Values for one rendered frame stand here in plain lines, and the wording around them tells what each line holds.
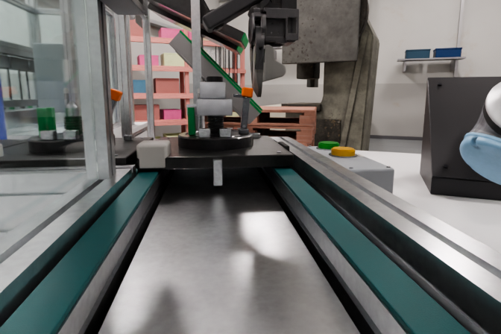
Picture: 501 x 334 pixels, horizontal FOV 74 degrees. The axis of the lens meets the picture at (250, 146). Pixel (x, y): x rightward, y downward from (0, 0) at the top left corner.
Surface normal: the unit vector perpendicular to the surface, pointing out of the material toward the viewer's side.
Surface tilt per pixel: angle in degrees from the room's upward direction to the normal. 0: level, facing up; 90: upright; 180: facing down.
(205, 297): 0
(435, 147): 47
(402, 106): 90
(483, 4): 90
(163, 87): 90
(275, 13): 90
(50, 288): 0
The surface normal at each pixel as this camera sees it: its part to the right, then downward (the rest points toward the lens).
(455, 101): -0.26, -0.56
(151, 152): 0.12, 0.15
